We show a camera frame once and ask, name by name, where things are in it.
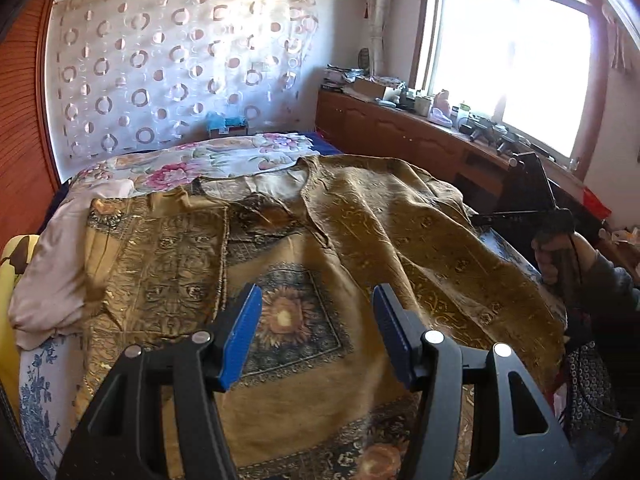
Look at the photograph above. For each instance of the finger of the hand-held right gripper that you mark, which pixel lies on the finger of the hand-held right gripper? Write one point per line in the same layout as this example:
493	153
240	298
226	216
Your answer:
510	218

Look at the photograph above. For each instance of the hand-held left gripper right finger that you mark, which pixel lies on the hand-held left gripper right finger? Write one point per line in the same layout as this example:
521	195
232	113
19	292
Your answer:
394	340

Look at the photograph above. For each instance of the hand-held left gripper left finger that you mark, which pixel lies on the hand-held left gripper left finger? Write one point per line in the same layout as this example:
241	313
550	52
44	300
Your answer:
244	330

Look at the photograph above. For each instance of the golden patterned garment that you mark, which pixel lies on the golden patterned garment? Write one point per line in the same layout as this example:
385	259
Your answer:
320	240

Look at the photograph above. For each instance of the person's right forearm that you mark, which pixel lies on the person's right forearm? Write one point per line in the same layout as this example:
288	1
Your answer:
607	290

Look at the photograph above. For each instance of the person's right hand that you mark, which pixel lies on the person's right hand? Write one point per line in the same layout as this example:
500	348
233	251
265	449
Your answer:
545	260

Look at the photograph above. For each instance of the red bag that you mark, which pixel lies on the red bag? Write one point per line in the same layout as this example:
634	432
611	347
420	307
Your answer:
596	202

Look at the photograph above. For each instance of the black chair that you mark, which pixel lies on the black chair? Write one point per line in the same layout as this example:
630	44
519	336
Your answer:
530	185

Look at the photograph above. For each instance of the pink figurine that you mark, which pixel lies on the pink figurine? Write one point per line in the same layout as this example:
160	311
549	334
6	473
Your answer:
441	109

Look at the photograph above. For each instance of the wooden cabinet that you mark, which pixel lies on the wooden cabinet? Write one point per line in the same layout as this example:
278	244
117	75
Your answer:
400	130

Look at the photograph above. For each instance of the dotted black cloth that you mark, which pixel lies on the dotted black cloth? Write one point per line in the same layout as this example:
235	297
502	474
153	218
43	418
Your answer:
592	385

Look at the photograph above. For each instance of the window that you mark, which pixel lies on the window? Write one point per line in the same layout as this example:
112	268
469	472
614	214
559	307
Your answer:
510	45

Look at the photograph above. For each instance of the pink floral blanket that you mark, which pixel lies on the pink floral blanket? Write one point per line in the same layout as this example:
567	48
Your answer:
225	152

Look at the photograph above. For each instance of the cardboard box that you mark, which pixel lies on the cardboard box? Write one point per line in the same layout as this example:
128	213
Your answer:
370	90

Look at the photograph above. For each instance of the navy blanket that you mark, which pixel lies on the navy blanket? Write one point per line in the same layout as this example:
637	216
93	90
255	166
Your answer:
325	144

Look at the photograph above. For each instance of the pale pink cloth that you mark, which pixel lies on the pale pink cloth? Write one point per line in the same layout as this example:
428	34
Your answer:
55	265

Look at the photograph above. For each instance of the blue tissue box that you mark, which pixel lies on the blue tissue box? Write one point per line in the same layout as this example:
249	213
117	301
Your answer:
227	124

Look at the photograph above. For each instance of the yellow pillow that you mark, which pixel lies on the yellow pillow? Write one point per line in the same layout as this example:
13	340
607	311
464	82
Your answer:
12	310

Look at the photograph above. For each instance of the pale window curtain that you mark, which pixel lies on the pale window curtain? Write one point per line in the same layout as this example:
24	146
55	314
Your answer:
380	15

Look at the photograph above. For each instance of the circle-patterned lace curtain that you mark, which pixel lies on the circle-patterned lace curtain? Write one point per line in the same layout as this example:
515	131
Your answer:
175	60

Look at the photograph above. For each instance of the wooden wardrobe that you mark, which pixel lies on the wooden wardrobe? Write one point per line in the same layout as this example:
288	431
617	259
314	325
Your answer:
25	135

